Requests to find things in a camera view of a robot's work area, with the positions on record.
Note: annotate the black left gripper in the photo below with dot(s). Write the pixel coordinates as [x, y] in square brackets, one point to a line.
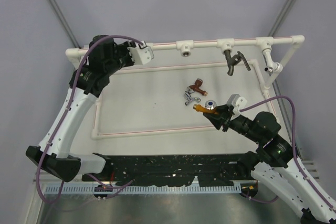
[124, 46]

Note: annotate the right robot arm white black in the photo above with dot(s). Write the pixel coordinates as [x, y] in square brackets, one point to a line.
[275, 165]

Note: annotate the wrist camera white grey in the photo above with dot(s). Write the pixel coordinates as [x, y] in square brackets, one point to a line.
[236, 103]
[141, 54]

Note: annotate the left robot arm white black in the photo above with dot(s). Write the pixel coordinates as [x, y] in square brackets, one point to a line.
[106, 55]

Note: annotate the chrome faucet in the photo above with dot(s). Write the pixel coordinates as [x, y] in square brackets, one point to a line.
[189, 99]

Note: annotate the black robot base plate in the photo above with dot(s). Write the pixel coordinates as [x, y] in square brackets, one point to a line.
[175, 170]

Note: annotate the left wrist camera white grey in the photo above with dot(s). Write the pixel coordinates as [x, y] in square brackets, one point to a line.
[141, 54]

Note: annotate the white PVC pipe frame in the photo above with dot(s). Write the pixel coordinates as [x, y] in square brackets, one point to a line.
[144, 100]

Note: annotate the aluminium frame rail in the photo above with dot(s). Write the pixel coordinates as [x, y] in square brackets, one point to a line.
[309, 166]

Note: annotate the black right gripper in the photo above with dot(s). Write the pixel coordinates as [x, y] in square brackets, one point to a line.
[218, 119]

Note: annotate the white installed faucet chrome tip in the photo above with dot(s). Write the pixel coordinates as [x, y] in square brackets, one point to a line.
[271, 66]

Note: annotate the slotted grey cable duct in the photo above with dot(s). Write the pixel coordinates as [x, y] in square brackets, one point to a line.
[141, 190]

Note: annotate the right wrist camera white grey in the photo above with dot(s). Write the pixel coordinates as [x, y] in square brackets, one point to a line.
[236, 103]

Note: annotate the orange faucet blue knob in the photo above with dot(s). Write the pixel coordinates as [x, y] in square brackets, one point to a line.
[209, 107]

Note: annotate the dark bronze installed faucet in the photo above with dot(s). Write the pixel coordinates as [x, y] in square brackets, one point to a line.
[232, 61]

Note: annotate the brown faucet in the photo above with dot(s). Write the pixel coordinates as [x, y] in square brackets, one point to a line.
[196, 87]

